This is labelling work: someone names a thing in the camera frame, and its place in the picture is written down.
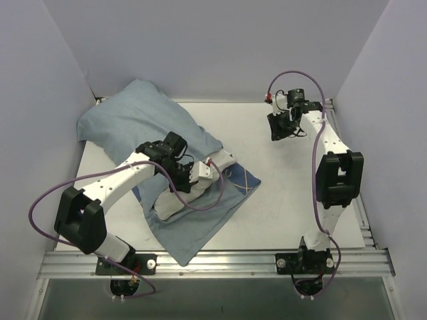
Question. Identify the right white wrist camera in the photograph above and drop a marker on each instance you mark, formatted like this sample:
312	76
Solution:
278	102

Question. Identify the white pillow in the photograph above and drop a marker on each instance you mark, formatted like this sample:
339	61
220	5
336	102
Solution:
168	204

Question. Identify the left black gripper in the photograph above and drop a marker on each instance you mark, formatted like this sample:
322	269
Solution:
186	178

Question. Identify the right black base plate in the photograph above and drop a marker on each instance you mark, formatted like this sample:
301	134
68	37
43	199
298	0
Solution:
317	263

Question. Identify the aluminium front rail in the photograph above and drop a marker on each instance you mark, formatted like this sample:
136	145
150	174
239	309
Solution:
213	264

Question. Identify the aluminium right side rail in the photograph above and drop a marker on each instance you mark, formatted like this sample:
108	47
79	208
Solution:
358	205

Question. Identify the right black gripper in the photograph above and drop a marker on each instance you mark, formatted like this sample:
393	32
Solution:
278	126

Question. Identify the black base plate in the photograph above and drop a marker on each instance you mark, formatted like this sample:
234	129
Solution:
317	263
141	263

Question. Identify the blue-grey pillowcase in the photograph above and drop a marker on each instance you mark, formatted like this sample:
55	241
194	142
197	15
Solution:
142	113

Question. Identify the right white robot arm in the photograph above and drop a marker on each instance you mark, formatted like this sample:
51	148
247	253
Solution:
336	169

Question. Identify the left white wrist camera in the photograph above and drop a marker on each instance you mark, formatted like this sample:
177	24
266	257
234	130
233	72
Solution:
200	171

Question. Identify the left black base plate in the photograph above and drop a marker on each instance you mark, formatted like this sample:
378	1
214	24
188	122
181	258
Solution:
141	263

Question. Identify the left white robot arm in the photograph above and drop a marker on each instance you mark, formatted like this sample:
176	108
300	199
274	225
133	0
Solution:
81	214

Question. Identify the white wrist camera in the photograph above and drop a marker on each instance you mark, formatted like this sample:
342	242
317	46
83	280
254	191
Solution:
278	102
200	171

